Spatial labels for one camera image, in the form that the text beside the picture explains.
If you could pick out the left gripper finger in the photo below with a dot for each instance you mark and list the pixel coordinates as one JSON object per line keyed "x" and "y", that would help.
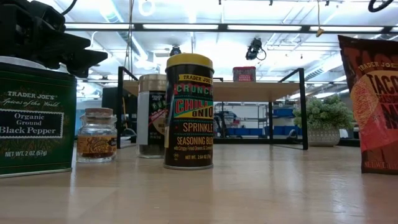
{"x": 84, "y": 60}
{"x": 74, "y": 42}

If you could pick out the small cork lid glass jar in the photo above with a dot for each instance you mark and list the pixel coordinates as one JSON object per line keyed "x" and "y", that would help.
{"x": 97, "y": 137}

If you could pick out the tan lid spice jar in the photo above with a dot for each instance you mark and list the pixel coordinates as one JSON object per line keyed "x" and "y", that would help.
{"x": 152, "y": 124}

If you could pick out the yellow lid chili onion jar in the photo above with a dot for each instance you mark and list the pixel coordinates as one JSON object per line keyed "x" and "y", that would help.
{"x": 189, "y": 112}

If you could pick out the red lid paprika tin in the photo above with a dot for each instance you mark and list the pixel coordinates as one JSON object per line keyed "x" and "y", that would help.
{"x": 244, "y": 74}

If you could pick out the wooden shelf with black legs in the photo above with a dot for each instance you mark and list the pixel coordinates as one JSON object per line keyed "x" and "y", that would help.
{"x": 248, "y": 91}

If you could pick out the black round ceiling fixture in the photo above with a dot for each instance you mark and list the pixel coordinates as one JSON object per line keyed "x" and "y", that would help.
{"x": 175, "y": 50}

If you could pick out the blue storage bin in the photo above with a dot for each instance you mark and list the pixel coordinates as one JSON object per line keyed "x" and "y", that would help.
{"x": 283, "y": 112}
{"x": 284, "y": 130}
{"x": 245, "y": 132}

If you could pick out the yellow hanging tag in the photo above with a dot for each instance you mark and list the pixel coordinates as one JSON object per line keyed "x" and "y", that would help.
{"x": 319, "y": 31}

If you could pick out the artificial green potted plant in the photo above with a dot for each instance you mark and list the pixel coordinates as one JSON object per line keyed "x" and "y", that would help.
{"x": 323, "y": 115}

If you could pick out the black metal rig frame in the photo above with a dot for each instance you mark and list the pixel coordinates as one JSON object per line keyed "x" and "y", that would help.
{"x": 217, "y": 27}

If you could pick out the black overhead camera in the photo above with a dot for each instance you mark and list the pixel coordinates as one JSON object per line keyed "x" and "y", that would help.
{"x": 254, "y": 48}

